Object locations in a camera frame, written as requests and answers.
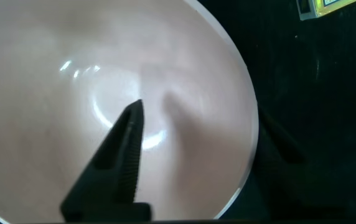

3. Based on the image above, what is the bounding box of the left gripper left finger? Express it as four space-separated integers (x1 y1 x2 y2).
59 99 152 223

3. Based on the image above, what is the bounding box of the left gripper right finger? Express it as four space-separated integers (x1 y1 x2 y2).
254 107 337 222

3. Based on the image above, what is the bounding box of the pink plastic bowl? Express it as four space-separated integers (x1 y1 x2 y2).
0 0 260 224

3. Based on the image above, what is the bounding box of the playing card box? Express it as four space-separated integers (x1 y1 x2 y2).
296 0 356 21

